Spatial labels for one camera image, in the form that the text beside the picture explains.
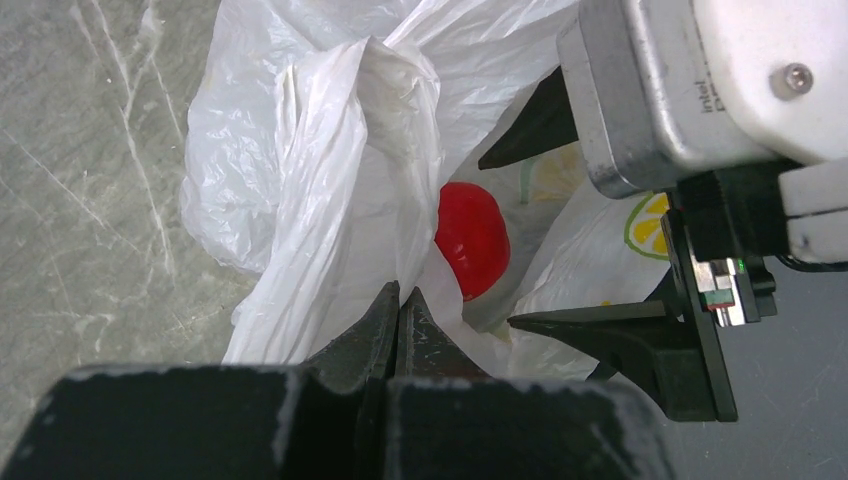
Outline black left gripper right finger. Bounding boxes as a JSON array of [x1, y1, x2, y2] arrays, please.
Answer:
[[387, 286, 678, 480]]

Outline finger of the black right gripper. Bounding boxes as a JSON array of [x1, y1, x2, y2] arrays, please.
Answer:
[[508, 301, 719, 422], [478, 68, 578, 170]]

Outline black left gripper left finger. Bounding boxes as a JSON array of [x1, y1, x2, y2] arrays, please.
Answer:
[[1, 282, 400, 479]]

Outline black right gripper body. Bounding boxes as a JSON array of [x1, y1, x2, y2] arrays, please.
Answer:
[[661, 160, 798, 422]]

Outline white printed plastic bag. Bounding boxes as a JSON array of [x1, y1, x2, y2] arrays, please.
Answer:
[[180, 1, 669, 379]]

